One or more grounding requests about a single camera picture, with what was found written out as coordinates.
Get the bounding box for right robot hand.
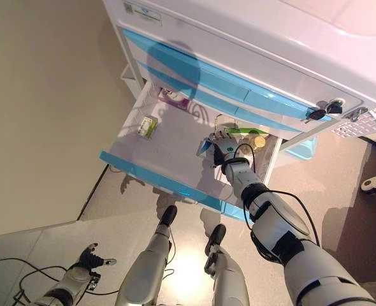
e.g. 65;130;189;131
203;129;240;168

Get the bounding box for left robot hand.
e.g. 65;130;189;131
79;242;117;270

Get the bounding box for blue white medicine box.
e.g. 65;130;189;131
196;138;215;157

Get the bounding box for blue-front cart drawer with medicines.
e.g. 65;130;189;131
98;79;284;221

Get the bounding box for long green white medicine box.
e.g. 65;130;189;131
213;114;261;137

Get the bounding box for yellow medicine bottle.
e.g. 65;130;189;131
247;135;268;151

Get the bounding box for pink white medicine box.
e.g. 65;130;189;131
157;88;190;110

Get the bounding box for small green white medicine box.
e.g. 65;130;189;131
138;116;159;140

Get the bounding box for left robot leg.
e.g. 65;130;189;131
115;205;178;306

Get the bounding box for robot leg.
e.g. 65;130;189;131
115;205;178;306
203;223;250;306

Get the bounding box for black baseboard strip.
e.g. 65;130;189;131
75;165;106;221

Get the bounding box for light blue waste bin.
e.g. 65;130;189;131
284;136;319;161

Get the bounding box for black key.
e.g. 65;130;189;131
326;101;344;115
304;109;328;124

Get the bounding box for white medical cart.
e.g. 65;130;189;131
101;0;376;150

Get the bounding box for right robot leg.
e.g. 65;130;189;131
203;223;250;306

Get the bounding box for silver cart latch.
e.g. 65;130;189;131
345;106;368;122

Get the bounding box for white perforated side tray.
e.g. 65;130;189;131
333;101;376;138

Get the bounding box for white cart label sticker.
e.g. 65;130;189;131
122;1;163;22

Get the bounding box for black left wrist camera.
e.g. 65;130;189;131
85;272;102;291

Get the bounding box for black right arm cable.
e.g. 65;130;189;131
234;143;321;248

